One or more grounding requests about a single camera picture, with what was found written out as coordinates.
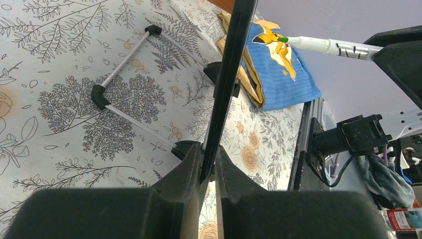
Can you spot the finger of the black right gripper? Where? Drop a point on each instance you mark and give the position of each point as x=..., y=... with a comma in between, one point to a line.
x=401, y=59

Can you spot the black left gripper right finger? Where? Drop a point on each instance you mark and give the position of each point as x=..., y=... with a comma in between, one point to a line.
x=246, y=210

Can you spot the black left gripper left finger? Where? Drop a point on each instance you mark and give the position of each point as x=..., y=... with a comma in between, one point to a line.
x=169, y=209

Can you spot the white marker pen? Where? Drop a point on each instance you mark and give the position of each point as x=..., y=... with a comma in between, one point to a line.
x=333, y=47

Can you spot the white whiteboard black frame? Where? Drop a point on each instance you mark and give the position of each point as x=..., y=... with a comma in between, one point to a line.
x=224, y=76

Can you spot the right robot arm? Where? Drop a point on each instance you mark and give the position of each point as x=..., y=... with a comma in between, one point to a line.
x=362, y=135

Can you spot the blue Pikachu cloth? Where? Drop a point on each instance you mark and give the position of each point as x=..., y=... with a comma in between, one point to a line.
x=272, y=72

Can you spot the grey cloth beside table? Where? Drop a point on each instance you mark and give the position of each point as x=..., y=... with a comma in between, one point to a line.
x=385, y=182

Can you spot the floral tablecloth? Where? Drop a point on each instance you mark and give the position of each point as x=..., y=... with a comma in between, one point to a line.
x=52, y=52

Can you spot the red white box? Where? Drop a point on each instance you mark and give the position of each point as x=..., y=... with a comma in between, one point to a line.
x=405, y=220

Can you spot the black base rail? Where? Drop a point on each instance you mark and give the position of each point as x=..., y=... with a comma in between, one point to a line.
x=302, y=177

